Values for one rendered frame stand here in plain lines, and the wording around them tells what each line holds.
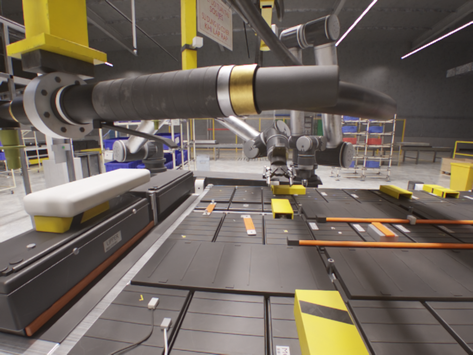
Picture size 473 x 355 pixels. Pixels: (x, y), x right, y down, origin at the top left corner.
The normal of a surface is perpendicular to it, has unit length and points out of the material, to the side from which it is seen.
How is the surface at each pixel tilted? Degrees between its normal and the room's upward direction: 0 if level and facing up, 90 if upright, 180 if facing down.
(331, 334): 0
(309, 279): 0
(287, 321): 0
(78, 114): 131
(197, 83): 79
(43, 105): 90
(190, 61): 90
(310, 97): 124
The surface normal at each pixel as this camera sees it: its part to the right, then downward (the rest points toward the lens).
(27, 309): 0.99, 0.02
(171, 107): -0.29, 0.70
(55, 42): 0.94, 0.07
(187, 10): 0.55, 0.17
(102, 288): 0.00, -0.98
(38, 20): -0.34, 0.18
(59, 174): -0.10, 0.20
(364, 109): 0.41, 0.61
